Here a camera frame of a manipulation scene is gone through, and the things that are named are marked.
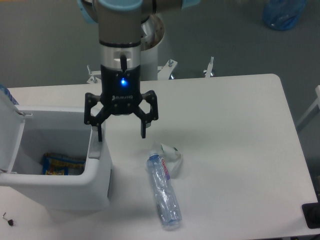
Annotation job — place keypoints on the yellow blue snack packet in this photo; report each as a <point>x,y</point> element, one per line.
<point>62,165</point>

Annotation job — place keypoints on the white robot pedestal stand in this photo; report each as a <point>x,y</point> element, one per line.
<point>152,35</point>

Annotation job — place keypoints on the crumpled white paper wrapper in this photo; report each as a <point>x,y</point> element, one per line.
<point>173,158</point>

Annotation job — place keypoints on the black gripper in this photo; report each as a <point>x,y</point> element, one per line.
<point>121,85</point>

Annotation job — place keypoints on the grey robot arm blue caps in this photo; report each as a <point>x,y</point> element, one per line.
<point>120,38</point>

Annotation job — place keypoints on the blue plastic bag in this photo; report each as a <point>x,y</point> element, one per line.
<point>282,15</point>

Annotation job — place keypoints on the white frame at right edge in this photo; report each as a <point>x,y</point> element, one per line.
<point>310,113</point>

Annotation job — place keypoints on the blue labelled bottle at edge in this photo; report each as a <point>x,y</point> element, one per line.
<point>8,94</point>

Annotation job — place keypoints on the black device at table corner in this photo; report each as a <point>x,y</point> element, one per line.
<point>311,212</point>

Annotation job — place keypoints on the clear crushed plastic bottle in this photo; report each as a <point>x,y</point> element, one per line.
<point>164,195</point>

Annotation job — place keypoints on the white push-button trash can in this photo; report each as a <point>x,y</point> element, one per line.
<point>29,132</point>

